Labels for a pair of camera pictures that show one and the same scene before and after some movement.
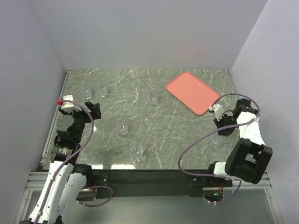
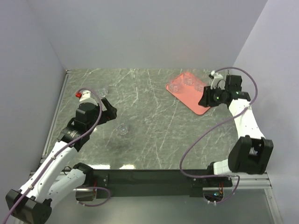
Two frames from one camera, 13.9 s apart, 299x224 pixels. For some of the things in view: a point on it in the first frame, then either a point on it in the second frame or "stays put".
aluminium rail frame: [36, 178] stays put
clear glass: [123, 129] stays put
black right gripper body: [225, 121] -> [213, 97]
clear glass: [103, 92] stays put
